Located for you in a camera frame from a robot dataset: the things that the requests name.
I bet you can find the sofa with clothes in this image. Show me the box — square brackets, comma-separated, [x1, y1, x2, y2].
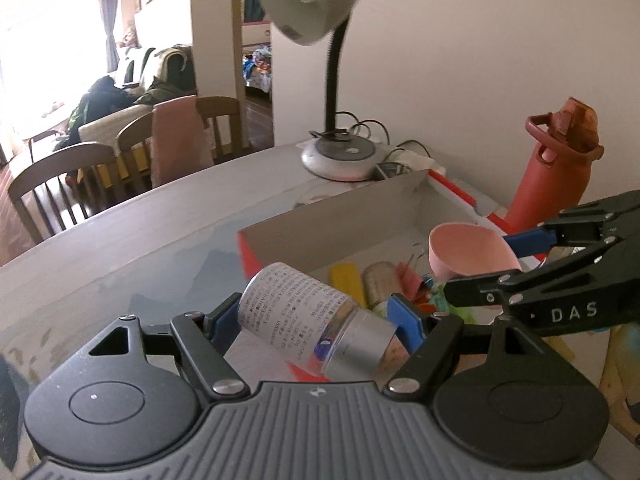
[55, 44, 196, 150]

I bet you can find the red cardboard box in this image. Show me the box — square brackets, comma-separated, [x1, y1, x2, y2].
[236, 168, 551, 386]

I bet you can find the wooden chair right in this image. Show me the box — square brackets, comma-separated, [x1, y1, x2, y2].
[117, 96, 248, 192]

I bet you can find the green cylindrical toy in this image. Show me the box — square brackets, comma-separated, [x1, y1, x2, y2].
[428, 282, 477, 324]

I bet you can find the dark wooden chair left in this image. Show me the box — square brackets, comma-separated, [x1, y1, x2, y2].
[8, 141, 127, 244]

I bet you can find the grey desk lamp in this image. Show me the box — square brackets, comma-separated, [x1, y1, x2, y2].
[254, 0, 388, 183]

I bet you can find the black lamp cable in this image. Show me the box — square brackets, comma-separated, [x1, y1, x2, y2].
[309, 112, 436, 172]

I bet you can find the pink heart-shaped dish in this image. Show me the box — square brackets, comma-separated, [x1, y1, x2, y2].
[428, 222, 521, 281]

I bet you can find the pink cloth on chair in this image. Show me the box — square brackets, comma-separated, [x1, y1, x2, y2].
[151, 96, 214, 188]

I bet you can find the yellow cardboard box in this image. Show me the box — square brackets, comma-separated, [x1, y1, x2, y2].
[329, 262, 368, 308]

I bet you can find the clear jar silver lid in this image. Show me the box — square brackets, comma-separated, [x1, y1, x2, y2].
[238, 262, 409, 385]

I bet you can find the red binder clip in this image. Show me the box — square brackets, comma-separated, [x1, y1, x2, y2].
[395, 262, 423, 301]

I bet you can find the red water bottle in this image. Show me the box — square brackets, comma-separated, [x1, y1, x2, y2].
[506, 98, 604, 232]

